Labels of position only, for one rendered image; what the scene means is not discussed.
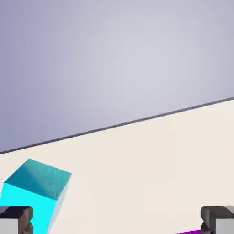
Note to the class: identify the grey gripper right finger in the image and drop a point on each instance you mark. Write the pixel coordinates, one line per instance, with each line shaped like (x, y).
(212, 217)

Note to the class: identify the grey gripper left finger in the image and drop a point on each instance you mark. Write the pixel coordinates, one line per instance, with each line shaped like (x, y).
(22, 217)

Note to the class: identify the small purple cube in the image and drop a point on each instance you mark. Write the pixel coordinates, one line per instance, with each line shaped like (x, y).
(190, 232)

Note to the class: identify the large cyan box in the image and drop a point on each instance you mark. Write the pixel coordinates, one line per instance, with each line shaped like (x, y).
(36, 182)

